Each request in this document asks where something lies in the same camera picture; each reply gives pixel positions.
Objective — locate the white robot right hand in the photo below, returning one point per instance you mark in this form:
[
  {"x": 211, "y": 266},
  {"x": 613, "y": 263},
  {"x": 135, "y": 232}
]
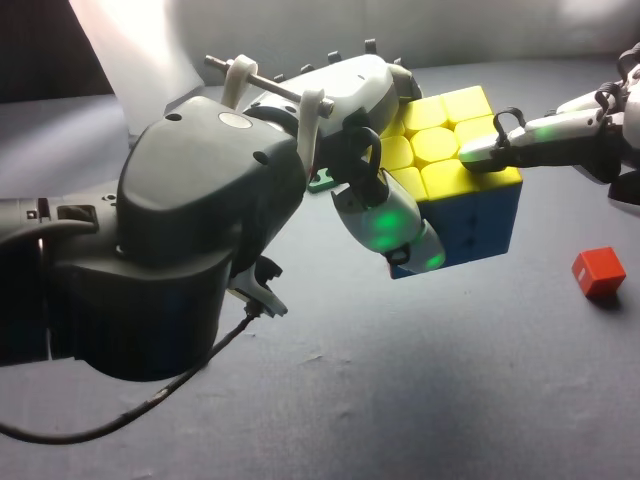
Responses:
[{"x": 550, "y": 132}]

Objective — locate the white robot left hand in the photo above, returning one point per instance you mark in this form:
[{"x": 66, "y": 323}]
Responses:
[{"x": 355, "y": 90}]

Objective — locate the Rubik's cube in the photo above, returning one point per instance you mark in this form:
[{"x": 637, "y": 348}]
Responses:
[{"x": 475, "y": 220}]

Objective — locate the red cube block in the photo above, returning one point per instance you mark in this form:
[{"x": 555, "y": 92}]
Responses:
[{"x": 600, "y": 272}]

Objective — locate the green pentagon block with holes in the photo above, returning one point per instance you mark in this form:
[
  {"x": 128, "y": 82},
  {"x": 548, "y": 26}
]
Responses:
[{"x": 320, "y": 186}]

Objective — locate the white backdrop sheet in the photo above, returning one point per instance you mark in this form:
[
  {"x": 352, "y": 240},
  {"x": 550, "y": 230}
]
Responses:
[{"x": 140, "y": 50}]

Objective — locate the grey table cloth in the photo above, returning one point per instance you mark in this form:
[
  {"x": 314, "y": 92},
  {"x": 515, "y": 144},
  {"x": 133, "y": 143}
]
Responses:
[{"x": 450, "y": 400}]

